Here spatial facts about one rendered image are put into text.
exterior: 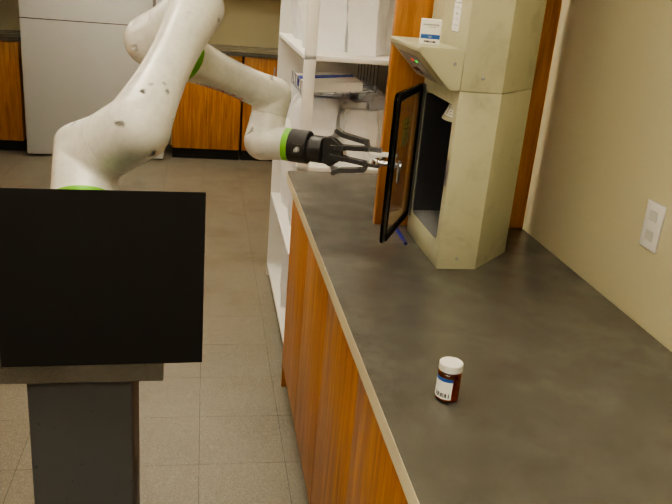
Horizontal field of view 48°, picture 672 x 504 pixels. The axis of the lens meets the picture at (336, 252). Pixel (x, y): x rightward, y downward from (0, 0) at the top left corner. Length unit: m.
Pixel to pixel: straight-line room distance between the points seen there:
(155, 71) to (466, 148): 0.82
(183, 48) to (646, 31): 1.11
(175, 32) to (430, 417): 0.93
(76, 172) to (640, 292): 1.32
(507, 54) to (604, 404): 0.89
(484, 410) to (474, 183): 0.76
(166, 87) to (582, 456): 1.01
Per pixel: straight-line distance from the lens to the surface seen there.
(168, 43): 1.64
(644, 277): 1.96
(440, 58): 1.89
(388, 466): 1.45
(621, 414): 1.51
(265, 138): 2.11
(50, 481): 1.71
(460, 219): 2.00
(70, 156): 1.57
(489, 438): 1.34
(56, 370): 1.50
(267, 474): 2.76
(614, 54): 2.15
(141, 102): 1.48
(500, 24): 1.93
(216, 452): 2.86
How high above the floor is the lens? 1.65
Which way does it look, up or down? 20 degrees down
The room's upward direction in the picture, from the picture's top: 5 degrees clockwise
